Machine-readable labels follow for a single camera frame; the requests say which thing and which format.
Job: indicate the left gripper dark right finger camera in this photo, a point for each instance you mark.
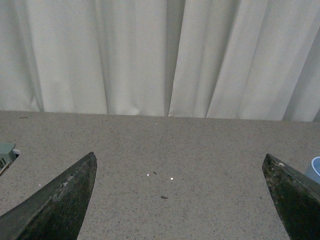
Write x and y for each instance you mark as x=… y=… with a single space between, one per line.
x=296 y=198

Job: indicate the grey-green box at table edge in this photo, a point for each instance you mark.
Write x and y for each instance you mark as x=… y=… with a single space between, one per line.
x=8 y=154

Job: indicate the white pleated curtain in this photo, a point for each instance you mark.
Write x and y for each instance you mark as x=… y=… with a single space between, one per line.
x=226 y=59

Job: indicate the left gripper dark left finger camera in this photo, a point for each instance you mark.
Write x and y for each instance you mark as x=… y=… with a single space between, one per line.
x=57 y=210

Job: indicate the blue plastic cup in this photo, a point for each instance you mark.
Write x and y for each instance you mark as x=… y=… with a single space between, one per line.
x=313 y=170

